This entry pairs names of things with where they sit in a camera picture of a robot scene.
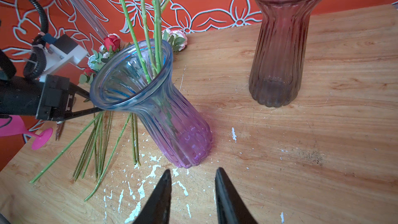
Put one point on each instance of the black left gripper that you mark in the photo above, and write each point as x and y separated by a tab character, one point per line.
49	100

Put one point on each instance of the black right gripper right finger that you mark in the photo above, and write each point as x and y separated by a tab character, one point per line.
230	207

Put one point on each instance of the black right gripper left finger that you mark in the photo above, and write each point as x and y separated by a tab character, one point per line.
158	207

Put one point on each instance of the purple glass vase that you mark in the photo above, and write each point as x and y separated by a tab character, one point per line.
177	128

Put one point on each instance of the orange yellow rose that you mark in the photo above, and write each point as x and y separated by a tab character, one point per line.
138	50

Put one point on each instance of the brown glass vase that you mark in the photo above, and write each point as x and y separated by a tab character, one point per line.
276	73

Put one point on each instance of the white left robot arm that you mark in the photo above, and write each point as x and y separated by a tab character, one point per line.
20	24

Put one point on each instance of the dark red flower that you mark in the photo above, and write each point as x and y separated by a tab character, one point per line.
87	76

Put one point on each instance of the pink plastic goblet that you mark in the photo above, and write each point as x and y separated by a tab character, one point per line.
14	125

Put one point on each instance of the large red rose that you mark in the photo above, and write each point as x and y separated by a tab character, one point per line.
112	43

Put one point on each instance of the beige handled scissors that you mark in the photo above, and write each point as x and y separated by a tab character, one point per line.
60	126

